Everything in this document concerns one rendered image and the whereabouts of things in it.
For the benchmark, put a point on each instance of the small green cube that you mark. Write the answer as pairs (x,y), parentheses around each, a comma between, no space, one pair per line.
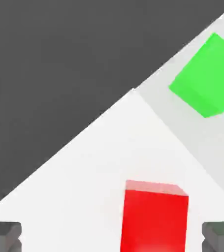
(206,76)

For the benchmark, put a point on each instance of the small red cube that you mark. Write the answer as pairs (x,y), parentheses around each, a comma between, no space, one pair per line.
(155,218)

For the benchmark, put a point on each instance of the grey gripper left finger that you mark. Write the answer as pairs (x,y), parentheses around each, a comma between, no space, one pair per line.
(3,237)

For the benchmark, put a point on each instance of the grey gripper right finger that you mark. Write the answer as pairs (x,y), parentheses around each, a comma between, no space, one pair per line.
(220,237)

